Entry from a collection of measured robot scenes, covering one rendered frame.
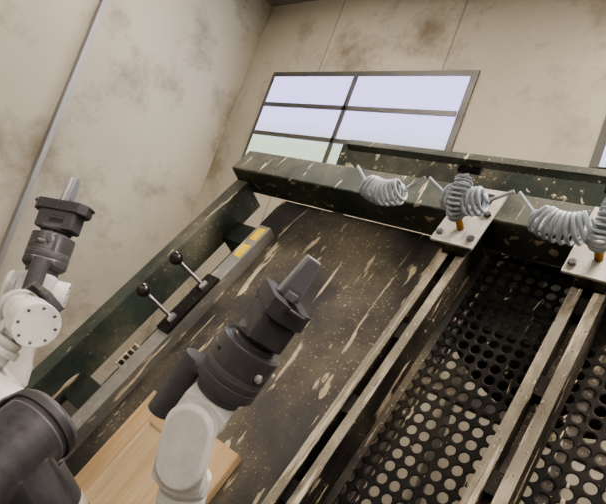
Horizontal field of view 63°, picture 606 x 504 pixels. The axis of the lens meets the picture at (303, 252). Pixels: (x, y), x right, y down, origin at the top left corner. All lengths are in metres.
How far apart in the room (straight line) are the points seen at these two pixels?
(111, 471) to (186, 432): 0.58
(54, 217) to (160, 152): 3.63
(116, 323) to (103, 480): 0.48
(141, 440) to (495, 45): 3.31
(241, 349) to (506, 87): 3.16
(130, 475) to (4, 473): 0.58
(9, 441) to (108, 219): 4.05
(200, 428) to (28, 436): 0.19
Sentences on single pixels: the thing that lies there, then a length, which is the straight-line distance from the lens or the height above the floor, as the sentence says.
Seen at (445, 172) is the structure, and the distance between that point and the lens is 1.86.
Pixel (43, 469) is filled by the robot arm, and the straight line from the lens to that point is 0.67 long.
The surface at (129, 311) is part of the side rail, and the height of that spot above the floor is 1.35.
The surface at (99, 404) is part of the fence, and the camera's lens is 1.33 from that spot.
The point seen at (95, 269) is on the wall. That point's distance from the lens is 4.69.
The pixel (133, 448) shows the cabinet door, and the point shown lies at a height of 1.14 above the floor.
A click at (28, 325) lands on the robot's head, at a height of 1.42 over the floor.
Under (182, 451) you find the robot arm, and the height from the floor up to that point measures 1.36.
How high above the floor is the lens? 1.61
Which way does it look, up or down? 3 degrees up
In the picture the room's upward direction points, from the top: 20 degrees clockwise
